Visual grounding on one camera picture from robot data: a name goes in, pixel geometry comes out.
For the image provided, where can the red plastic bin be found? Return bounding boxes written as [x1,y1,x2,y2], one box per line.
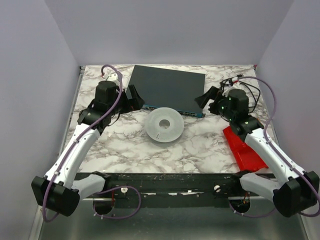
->
[223,126,268,172]

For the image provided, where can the grey cable spool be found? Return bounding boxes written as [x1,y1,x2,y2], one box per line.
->
[144,107,185,143]

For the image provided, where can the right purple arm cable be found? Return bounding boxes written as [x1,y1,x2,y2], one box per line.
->
[229,76,320,218]

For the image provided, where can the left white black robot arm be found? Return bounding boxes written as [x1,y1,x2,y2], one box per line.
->
[31,80,145,217]

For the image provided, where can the black usb cable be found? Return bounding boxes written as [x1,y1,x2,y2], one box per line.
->
[218,73,261,115]

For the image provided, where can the dark teal network switch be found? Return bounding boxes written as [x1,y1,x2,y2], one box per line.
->
[129,65,206,118]

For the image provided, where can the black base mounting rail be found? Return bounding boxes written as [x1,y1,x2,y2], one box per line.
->
[87,173,255,214]

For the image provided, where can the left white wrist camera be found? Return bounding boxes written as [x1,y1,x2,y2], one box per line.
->
[101,72,120,86]

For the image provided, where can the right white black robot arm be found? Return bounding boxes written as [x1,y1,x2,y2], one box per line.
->
[195,86,320,218]

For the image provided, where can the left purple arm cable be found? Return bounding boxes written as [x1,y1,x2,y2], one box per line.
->
[41,64,142,223]

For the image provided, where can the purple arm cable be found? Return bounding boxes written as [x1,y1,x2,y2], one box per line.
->
[229,76,320,218]
[41,64,142,223]

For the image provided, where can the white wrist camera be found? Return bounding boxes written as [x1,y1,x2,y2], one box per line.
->
[101,72,120,86]
[220,75,242,97]

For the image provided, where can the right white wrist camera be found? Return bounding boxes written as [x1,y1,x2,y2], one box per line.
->
[220,75,242,97]

